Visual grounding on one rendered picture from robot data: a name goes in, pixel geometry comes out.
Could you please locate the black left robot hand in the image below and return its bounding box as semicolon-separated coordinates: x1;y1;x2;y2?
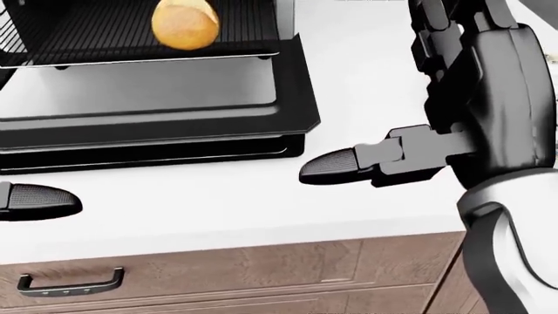
0;181;84;222

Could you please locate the black drawer handle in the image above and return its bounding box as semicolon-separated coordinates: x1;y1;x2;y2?
16;266;125;298

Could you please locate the black toaster oven door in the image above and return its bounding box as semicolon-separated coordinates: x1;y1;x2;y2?
0;31;322;174

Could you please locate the black wire oven rack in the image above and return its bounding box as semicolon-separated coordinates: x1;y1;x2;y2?
0;0;282;69

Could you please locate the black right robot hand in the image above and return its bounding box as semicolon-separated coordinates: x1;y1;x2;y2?
298;0;558;190

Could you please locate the black toaster oven body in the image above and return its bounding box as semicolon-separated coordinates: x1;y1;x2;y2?
0;0;302;92

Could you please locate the golden bread roll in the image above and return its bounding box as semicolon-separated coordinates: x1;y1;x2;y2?
151;0;220;51

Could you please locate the wooden drawer with handle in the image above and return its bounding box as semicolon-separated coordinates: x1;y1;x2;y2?
0;230;470;314

